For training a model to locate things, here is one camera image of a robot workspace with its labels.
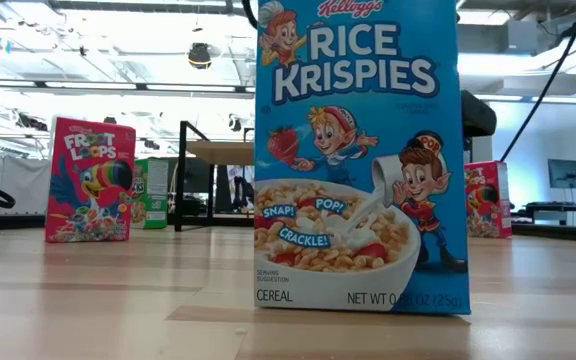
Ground red Froot Loops cereal box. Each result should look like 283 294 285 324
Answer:
44 116 137 245
463 159 513 240

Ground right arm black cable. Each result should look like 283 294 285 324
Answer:
499 0 576 162

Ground white table cover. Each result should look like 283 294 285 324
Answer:
0 156 53 217

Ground black monitor screen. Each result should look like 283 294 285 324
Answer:
167 157 217 196

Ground blue Rice Krispies cereal box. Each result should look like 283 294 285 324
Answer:
252 0 472 317

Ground black desk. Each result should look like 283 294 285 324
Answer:
515 199 576 227

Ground green Apple Jacks cereal box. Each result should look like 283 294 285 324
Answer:
130 157 170 231

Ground wooden shelf with black legs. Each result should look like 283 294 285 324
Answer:
173 119 474 234

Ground grey computer monitor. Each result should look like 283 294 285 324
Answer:
547 158 576 190

